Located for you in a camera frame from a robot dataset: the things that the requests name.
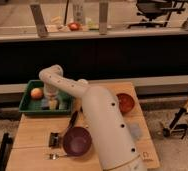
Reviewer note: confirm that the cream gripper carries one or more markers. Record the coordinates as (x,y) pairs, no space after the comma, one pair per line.
(53,103)

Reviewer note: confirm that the grey blue sponge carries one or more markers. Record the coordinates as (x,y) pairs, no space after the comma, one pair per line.
(45,106)

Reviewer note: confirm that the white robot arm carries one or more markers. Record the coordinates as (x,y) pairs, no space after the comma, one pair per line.
(110,134)

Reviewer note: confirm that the orange peach fruit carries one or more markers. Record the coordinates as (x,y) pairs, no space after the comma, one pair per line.
(36,93)

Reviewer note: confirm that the green plastic tray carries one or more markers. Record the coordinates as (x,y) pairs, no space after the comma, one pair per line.
(31,107)

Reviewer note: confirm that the white cup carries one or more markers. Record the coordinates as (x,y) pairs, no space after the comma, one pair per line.
(84,81)

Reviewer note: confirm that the purple bowl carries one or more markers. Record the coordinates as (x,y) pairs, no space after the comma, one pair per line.
(77,141)

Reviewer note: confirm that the silver fork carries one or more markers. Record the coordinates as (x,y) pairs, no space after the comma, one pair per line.
(55,156)

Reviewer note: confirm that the orange red bowl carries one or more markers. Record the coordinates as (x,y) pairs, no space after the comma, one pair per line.
(126,102)

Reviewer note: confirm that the red apple on shelf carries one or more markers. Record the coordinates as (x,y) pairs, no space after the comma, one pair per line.
(74,26)

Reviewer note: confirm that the black chair at left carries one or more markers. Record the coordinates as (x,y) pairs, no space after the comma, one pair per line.
(6,141)

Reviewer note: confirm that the light blue cloth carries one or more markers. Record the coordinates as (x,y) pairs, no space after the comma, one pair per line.
(136,131)

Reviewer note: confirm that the black clamp tool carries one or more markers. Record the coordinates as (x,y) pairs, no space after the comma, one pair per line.
(176,128)

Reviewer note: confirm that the black office chair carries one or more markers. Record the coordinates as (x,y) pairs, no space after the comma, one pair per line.
(157,13)

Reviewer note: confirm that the black handled spatula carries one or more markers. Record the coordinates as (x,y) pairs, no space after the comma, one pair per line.
(55,138)

